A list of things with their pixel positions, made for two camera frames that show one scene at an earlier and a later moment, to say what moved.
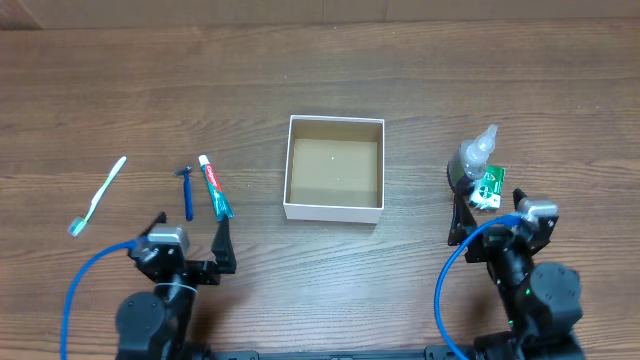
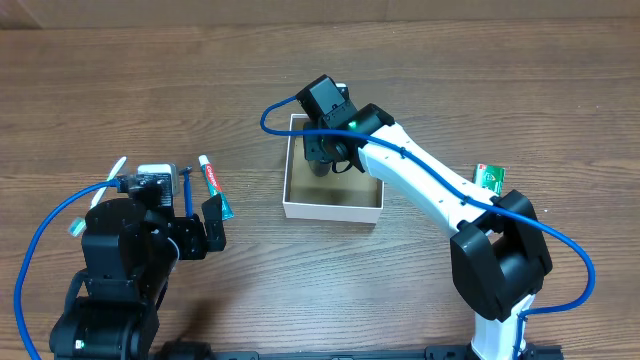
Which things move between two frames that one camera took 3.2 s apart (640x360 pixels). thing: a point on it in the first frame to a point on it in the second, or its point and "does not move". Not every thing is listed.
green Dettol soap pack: [487, 194] does not move
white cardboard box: [335, 169] does not move
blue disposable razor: [186, 173] does not move
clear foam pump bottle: [470, 162] to [319, 169]
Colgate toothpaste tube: [221, 206] does not move
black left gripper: [190, 270] to [195, 236]
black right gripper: [498, 245] to [320, 148]
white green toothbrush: [78, 223] does not move
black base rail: [434, 352] does not move
